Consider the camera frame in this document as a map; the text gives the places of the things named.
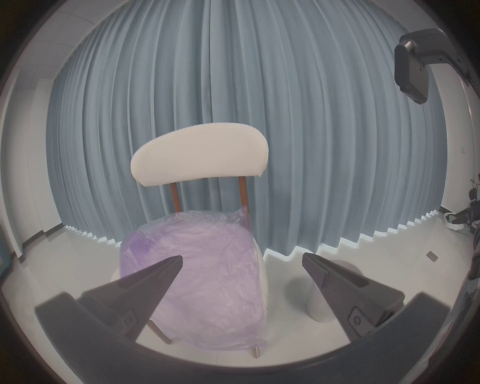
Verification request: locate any blue-green curtain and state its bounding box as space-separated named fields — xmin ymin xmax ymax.
xmin=46 ymin=0 xmax=449 ymax=261

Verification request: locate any white trash bin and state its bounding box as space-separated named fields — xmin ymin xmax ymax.
xmin=307 ymin=259 xmax=364 ymax=323

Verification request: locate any purple plastic bag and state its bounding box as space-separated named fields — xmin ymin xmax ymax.
xmin=119 ymin=205 xmax=269 ymax=351

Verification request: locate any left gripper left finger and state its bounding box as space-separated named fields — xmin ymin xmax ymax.
xmin=79 ymin=255 xmax=184 ymax=341

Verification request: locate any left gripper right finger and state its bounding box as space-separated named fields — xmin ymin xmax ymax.
xmin=302 ymin=252 xmax=405 ymax=344

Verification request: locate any white padded chair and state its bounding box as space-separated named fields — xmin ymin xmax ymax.
xmin=111 ymin=122 xmax=271 ymax=359

